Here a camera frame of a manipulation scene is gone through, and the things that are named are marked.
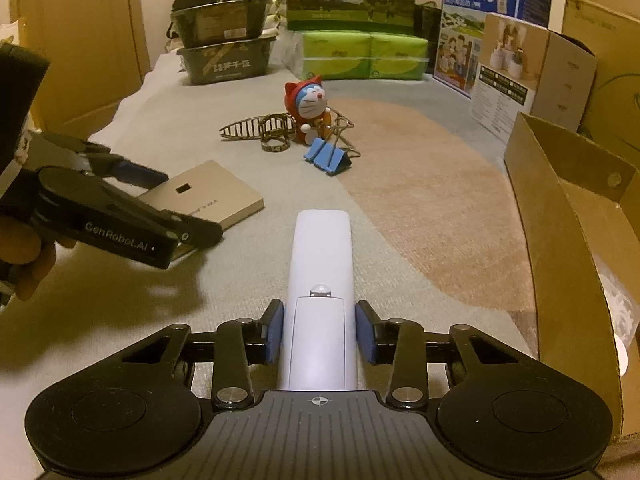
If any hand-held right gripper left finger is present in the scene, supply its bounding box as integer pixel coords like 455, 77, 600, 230
105, 300, 286, 408

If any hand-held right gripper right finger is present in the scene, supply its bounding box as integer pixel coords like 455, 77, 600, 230
354, 300, 541, 408

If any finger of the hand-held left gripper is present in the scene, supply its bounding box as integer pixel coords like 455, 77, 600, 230
30, 130, 170, 187
100, 192, 224, 250

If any small tan box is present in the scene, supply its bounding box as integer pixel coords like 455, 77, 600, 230
137, 160, 265, 261

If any white remote control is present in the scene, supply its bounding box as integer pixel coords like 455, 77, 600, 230
277, 208, 358, 392

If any blue binder clip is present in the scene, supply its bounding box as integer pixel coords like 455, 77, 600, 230
302, 130, 337, 171
322, 115, 362, 177

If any red blue cat toy figure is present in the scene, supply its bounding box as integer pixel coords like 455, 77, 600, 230
284, 76, 333, 147

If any shallow cardboard box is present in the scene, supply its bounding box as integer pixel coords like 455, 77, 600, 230
502, 111, 640, 441

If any clear bag of white swabs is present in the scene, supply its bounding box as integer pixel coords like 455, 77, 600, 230
600, 265, 640, 341

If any person's left hand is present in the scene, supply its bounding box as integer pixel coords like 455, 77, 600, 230
0, 215, 57, 302

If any bronze metal arc model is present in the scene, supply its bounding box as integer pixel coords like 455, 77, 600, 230
218, 114, 266, 141

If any dark instant rice box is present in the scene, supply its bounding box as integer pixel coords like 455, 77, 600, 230
170, 0, 268, 48
176, 36, 277, 85

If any wooden door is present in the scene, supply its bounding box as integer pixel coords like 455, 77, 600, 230
10, 0, 151, 128

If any green tissue multipack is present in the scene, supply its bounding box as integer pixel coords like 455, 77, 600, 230
300, 30, 430, 81

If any white appliance box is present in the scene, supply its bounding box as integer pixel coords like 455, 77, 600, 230
469, 12, 598, 136

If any dark green box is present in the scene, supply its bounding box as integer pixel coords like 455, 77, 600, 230
414, 2, 443, 73

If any blue milk carton box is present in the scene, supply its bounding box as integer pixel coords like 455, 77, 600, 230
432, 0, 553, 98

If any large brown cardboard box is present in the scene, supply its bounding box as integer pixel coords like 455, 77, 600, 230
560, 0, 640, 161

